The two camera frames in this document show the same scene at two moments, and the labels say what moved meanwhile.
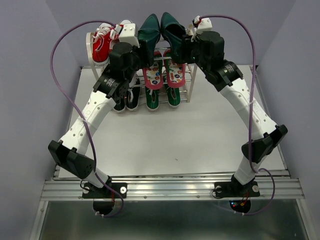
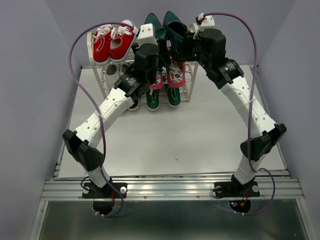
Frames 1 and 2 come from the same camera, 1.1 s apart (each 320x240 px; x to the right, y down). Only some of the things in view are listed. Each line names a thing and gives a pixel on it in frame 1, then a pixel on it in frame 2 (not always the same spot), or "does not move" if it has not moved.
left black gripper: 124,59 -> 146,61
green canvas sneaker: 152,99 does not move
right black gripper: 188,42 does not move
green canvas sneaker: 173,96 does not move
